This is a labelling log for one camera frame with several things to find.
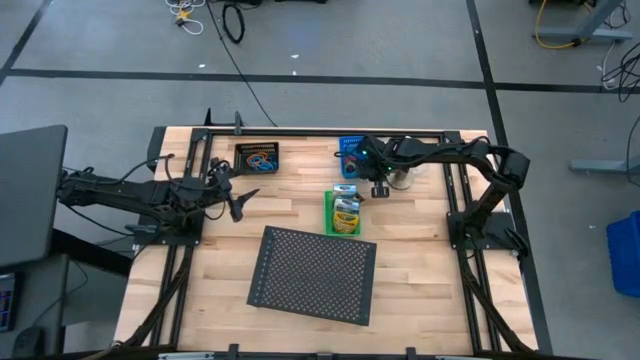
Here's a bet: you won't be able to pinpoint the grey desk base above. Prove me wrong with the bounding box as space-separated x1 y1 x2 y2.
529 0 634 45

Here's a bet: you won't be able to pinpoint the black aluminium table frame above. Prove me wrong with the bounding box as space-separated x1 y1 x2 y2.
149 125 554 357

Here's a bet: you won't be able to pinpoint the grey desk foot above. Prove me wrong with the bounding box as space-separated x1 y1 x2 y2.
570 153 640 177

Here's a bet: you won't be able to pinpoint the large yellow crayon box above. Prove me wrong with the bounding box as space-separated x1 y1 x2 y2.
332 209 361 235

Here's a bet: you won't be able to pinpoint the green plastic basket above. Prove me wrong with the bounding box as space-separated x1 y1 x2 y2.
323 188 363 238

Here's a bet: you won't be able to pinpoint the silver metal rail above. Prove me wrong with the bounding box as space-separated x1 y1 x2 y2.
158 352 216 360

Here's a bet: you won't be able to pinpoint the coiled black floor cable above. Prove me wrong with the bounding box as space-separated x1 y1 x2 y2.
221 1 247 45

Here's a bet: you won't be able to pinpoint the computer keyboard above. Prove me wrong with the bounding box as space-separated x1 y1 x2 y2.
0 272 19 334

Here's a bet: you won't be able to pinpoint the black cable bundle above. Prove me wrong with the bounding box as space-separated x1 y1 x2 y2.
457 252 536 357
82 244 194 360

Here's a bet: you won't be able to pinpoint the black perforated metal riser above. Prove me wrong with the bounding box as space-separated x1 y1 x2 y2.
246 225 378 328

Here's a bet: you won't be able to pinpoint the white cable bundle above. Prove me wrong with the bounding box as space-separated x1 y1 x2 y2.
164 0 205 36

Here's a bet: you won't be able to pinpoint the blue storage bin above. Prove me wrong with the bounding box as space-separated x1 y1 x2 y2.
605 209 640 299

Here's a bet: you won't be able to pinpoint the yellow floor cable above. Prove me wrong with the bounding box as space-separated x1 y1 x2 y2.
533 0 582 50

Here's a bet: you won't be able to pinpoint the long black floor cable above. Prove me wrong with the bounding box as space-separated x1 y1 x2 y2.
202 0 279 128

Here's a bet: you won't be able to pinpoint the tangled black cables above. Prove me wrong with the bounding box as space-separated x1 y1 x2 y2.
598 39 640 104

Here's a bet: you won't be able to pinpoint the blue plastic basket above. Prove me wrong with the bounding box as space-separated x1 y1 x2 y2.
338 135 367 180

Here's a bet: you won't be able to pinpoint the black power box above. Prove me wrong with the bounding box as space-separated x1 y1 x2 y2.
146 125 168 174

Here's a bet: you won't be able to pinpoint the black computer mouse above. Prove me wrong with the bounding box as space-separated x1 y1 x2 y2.
12 325 47 359

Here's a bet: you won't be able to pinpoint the dark grey desk top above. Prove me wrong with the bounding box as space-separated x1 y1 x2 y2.
0 124 69 269

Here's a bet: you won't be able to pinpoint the black mesh basket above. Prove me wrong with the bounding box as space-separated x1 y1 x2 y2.
233 141 281 176

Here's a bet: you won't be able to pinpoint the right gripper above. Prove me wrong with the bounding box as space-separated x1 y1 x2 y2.
349 135 402 200

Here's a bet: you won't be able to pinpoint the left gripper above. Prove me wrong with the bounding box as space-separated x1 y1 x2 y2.
209 156 261 224

